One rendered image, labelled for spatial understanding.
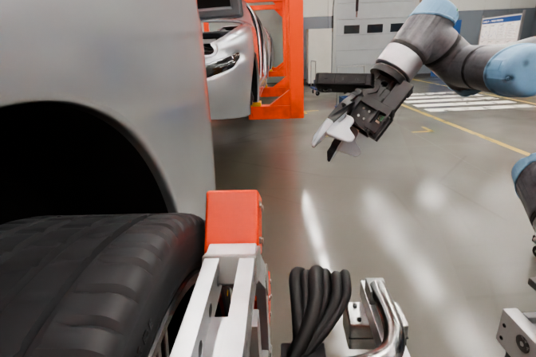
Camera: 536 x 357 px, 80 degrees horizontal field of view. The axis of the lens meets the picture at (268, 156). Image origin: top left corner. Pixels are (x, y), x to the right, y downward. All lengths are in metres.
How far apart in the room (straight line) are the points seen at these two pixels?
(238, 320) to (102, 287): 0.12
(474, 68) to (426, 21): 0.12
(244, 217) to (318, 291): 0.14
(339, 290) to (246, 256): 0.15
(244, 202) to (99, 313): 0.24
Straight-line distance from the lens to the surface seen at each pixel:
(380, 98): 0.64
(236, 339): 0.32
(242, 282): 0.37
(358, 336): 0.58
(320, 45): 11.82
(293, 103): 3.96
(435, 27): 0.68
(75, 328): 0.29
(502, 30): 10.51
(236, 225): 0.45
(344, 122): 0.59
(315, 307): 0.47
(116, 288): 0.31
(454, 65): 0.68
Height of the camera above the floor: 1.35
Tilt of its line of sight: 19 degrees down
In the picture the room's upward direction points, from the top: 2 degrees counter-clockwise
